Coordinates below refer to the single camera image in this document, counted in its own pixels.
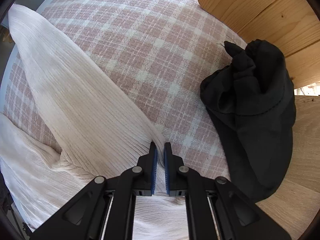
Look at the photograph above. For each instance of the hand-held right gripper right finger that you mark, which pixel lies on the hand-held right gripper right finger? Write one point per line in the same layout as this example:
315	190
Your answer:
167	170

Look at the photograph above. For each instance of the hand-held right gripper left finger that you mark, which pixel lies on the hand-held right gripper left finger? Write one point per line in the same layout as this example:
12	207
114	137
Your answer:
154	170

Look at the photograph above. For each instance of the black garment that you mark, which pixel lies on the black garment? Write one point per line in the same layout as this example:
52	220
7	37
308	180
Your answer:
250	130

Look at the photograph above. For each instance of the beige ribbed knit sweater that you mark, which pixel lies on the beige ribbed knit sweater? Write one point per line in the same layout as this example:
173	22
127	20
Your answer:
75	92

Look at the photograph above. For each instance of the pink checked tablecloth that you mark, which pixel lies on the pink checked tablecloth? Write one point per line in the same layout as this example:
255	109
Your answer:
140	42

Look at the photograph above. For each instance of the large light wooden board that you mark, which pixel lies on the large light wooden board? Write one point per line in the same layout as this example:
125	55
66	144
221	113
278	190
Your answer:
305	155

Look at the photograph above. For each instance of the pine plank board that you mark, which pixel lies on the pine plank board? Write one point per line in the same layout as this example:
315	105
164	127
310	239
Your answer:
262	10

